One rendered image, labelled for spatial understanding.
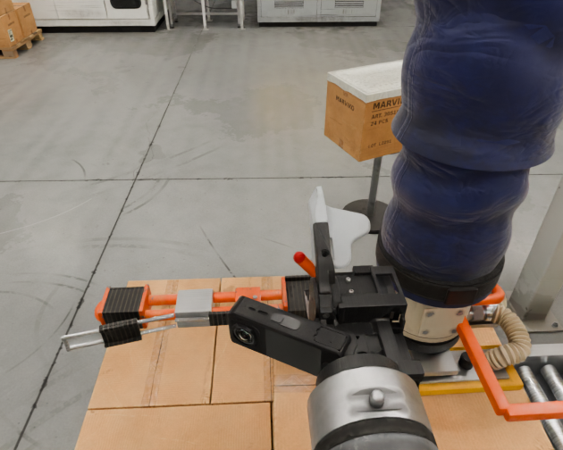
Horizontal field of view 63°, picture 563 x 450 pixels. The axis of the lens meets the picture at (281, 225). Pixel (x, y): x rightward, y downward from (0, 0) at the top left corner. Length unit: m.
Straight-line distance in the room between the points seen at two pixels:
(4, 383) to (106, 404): 1.02
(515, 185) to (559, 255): 1.83
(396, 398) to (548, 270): 2.28
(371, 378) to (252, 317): 0.12
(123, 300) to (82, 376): 1.59
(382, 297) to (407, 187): 0.34
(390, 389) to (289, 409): 0.78
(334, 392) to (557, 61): 0.48
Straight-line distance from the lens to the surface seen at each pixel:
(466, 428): 1.18
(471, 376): 1.01
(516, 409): 0.85
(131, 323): 0.90
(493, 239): 0.79
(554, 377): 1.90
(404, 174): 0.75
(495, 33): 0.62
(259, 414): 1.58
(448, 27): 0.64
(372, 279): 0.45
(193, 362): 1.72
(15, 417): 2.51
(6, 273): 3.26
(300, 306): 0.89
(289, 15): 8.16
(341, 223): 0.46
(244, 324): 0.42
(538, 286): 2.66
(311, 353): 0.41
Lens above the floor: 1.91
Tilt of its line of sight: 37 degrees down
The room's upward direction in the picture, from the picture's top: straight up
